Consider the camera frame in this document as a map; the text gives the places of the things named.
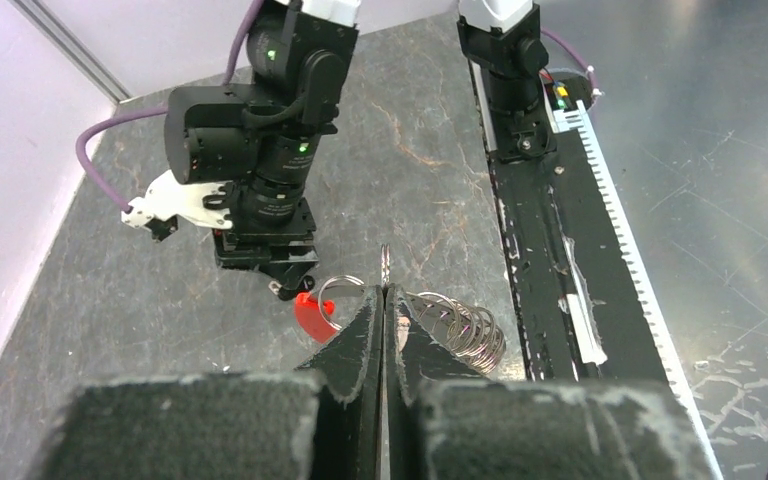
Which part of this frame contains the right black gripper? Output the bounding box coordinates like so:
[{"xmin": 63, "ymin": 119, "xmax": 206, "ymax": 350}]
[{"xmin": 212, "ymin": 198, "xmax": 319, "ymax": 285}]

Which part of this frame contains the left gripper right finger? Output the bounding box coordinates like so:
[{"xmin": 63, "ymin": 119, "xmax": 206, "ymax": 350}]
[{"xmin": 385, "ymin": 285, "xmax": 717, "ymax": 479}]

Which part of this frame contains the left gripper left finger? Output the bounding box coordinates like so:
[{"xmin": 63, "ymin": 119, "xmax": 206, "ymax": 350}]
[{"xmin": 28, "ymin": 286, "xmax": 384, "ymax": 479}]

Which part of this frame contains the key with black head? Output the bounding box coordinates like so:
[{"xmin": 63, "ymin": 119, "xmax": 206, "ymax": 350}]
[{"xmin": 268, "ymin": 275, "xmax": 316, "ymax": 301}]

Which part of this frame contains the keyring loop with red tag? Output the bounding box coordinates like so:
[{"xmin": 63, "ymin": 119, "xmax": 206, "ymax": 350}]
[{"xmin": 294, "ymin": 275, "xmax": 506, "ymax": 374}]

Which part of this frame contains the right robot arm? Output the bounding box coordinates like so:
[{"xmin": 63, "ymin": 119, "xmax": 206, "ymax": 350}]
[{"xmin": 151, "ymin": 1, "xmax": 554, "ymax": 297}]

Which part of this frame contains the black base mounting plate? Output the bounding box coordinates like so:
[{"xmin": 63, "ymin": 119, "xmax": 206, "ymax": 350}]
[{"xmin": 471, "ymin": 68, "xmax": 670, "ymax": 386}]

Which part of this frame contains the corner aluminium profile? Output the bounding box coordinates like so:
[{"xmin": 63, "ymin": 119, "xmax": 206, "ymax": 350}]
[{"xmin": 9, "ymin": 0, "xmax": 133, "ymax": 104}]

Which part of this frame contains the toothed cable duct strip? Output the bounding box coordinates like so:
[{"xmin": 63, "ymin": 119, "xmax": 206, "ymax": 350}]
[{"xmin": 552, "ymin": 101, "xmax": 723, "ymax": 480}]

